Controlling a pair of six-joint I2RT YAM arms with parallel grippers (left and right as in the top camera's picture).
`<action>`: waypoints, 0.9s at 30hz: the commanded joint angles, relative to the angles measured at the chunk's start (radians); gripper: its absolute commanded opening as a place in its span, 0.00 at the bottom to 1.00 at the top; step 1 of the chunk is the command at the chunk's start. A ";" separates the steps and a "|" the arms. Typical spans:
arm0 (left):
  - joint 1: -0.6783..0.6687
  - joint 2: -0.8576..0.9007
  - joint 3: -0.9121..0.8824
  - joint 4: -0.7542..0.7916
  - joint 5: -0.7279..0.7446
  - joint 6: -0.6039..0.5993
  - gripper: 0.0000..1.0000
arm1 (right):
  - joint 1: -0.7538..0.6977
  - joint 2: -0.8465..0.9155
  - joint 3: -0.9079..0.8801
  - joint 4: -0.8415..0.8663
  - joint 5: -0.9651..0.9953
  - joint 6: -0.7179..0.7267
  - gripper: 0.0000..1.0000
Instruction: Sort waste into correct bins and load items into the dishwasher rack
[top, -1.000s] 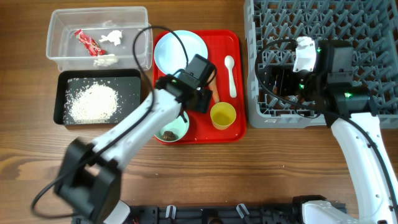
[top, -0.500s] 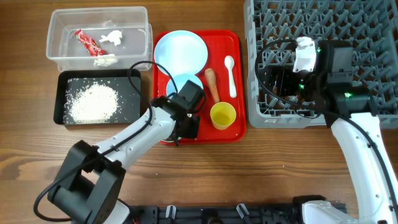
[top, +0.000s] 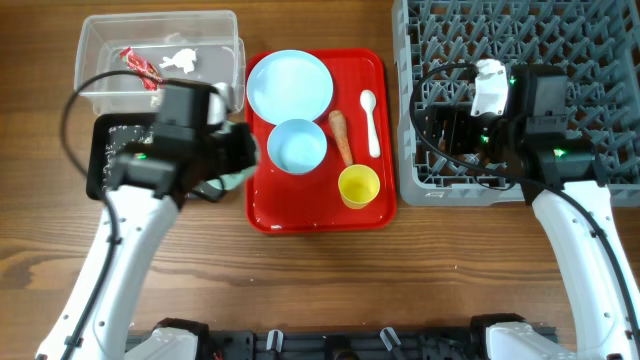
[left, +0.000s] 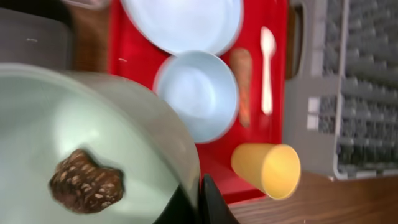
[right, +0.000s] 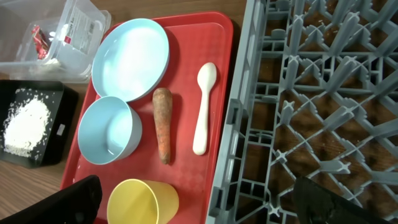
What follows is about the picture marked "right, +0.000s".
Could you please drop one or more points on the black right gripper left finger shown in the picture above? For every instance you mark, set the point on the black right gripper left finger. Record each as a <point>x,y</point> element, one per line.
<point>78,203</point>

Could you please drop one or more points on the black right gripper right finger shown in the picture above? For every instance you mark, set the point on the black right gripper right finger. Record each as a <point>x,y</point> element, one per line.
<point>317,205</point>

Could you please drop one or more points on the yellow plastic cup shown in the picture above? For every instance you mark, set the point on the yellow plastic cup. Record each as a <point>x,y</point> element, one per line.
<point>142,202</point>

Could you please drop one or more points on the light blue bowl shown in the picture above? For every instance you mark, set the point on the light blue bowl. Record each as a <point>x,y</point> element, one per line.
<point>109,130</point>

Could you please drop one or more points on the white rice pile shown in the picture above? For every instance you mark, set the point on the white rice pile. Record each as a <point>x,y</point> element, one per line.
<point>25,127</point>

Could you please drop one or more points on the red snack wrapper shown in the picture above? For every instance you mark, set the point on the red snack wrapper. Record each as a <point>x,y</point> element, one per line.
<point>40,42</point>

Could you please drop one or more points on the grey dishwasher rack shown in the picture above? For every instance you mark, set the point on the grey dishwasher rack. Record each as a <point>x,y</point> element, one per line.
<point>314,94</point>

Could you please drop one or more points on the black square bin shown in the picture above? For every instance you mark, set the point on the black square bin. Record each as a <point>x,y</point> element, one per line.
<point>61,101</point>

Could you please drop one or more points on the orange carrot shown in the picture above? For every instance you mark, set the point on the orange carrot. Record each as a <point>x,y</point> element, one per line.
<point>162,103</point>

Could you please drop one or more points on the light blue plate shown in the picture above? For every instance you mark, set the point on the light blue plate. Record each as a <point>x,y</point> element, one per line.
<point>131,60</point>

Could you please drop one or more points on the clear plastic bin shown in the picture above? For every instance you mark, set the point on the clear plastic bin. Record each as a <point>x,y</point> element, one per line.
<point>87,25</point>

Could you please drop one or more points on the white plastic spoon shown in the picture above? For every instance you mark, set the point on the white plastic spoon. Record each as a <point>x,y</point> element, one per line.
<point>206,79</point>

